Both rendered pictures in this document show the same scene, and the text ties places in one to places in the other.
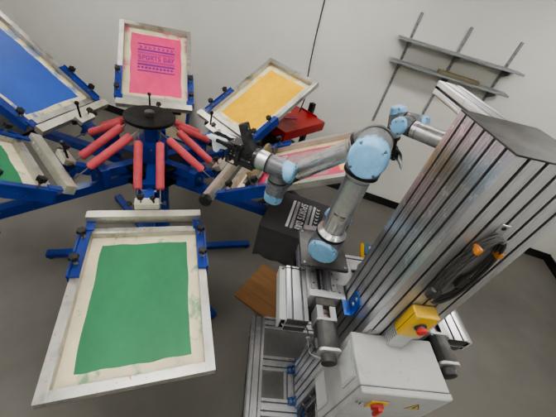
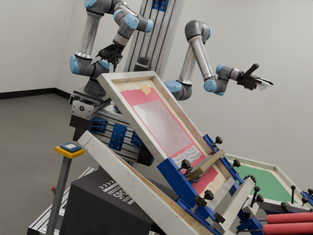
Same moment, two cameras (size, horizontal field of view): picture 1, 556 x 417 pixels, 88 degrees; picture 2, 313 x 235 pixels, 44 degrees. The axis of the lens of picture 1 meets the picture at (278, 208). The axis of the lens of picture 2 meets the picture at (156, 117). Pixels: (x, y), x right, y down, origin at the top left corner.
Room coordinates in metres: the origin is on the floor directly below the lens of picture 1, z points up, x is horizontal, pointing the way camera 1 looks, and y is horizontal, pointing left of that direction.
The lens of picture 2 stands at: (3.36, 0.39, 1.89)
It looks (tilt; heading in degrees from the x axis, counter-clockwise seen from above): 15 degrees down; 196
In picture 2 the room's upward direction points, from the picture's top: 17 degrees clockwise
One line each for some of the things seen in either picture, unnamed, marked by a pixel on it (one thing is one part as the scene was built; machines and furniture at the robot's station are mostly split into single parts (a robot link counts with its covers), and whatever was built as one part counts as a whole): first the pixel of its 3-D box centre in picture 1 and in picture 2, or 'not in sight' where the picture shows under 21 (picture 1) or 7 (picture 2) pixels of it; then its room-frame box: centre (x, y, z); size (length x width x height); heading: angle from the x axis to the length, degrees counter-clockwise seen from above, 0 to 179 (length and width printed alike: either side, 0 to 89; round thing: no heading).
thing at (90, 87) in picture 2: not in sight; (96, 85); (1.05, -0.75, 1.31); 0.15 x 0.15 x 0.10
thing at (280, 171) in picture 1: (280, 169); (225, 71); (0.90, 0.03, 1.65); 0.11 x 0.08 x 0.09; 76
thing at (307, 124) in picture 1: (289, 121); not in sight; (2.78, 0.15, 1.06); 0.61 x 0.46 x 0.12; 146
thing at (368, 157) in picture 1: (345, 203); (190, 62); (0.84, -0.22, 1.63); 0.15 x 0.12 x 0.55; 166
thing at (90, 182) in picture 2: (300, 216); (130, 189); (1.53, -0.17, 0.95); 0.48 x 0.44 x 0.01; 86
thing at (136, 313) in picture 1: (142, 254); (273, 181); (0.79, 0.55, 1.05); 1.08 x 0.61 x 0.23; 26
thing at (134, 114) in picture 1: (155, 194); not in sight; (1.61, 0.95, 0.68); 0.40 x 0.40 x 1.35
